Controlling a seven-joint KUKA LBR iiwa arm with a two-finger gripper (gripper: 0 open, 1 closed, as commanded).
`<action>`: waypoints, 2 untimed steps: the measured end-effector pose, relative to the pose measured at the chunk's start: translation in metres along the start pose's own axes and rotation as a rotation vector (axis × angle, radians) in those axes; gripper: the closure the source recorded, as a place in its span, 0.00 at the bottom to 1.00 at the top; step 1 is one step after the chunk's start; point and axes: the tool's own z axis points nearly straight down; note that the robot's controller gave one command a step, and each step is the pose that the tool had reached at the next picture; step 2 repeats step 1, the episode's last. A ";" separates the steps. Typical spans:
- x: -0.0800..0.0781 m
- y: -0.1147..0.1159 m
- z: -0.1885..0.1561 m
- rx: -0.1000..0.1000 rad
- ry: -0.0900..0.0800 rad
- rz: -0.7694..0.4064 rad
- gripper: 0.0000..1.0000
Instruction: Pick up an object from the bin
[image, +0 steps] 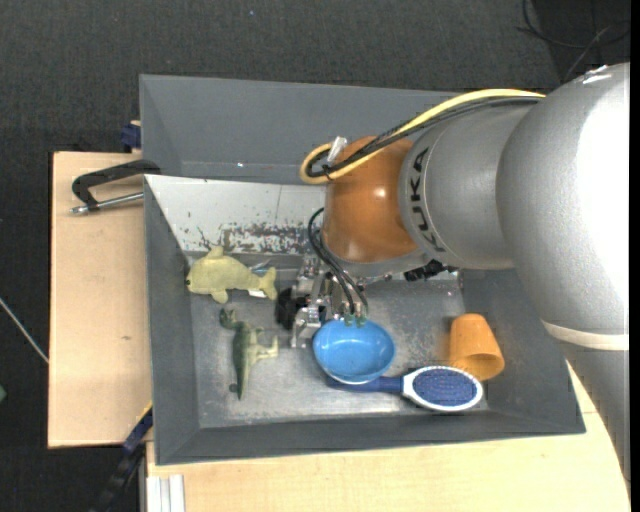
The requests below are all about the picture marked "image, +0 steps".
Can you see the yellow plush dolphin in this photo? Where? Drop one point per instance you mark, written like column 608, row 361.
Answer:
column 220, row 277

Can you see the orange cup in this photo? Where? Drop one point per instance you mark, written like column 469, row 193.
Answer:
column 475, row 345

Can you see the black cylinder on white bracket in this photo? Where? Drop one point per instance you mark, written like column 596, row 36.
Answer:
column 425, row 271

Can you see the pale wood board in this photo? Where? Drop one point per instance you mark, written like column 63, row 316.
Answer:
column 95, row 300

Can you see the grey metal bin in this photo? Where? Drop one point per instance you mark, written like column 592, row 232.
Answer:
column 280, row 415

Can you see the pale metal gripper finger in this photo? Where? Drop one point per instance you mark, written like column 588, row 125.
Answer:
column 306, row 284
column 306, row 325

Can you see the green toy dinosaur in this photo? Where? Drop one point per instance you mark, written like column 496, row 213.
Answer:
column 245, row 350

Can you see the blue and white hairbrush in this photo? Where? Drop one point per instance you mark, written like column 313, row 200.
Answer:
column 442, row 389

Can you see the blue bowl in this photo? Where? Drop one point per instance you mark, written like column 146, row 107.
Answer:
column 352, row 352

